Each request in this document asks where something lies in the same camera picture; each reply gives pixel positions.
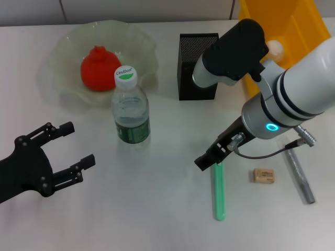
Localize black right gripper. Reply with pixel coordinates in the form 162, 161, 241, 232
194, 116, 255, 172

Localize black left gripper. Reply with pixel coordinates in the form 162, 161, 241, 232
0, 121, 96, 204

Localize green pen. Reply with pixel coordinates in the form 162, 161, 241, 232
213, 161, 226, 222

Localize beige eraser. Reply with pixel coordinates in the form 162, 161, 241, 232
252, 168, 276, 184

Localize clear water bottle green label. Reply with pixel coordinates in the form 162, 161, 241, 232
111, 64, 151, 150

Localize orange fruit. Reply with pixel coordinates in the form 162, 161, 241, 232
80, 45, 122, 92

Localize silver glitter pen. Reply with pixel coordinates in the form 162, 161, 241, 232
284, 147, 316, 204

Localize white paper ball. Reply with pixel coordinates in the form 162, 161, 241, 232
266, 39, 285, 62

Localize black mesh pen holder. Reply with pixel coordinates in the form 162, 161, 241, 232
177, 32, 220, 101

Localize clear glass fruit plate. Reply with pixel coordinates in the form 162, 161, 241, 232
39, 20, 160, 108

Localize yellow plastic storage bin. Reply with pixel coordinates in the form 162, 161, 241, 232
238, 0, 331, 96

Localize right gripper cable with connector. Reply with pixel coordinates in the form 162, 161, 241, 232
227, 125, 318, 159

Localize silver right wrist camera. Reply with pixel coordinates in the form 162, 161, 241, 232
192, 18, 270, 88

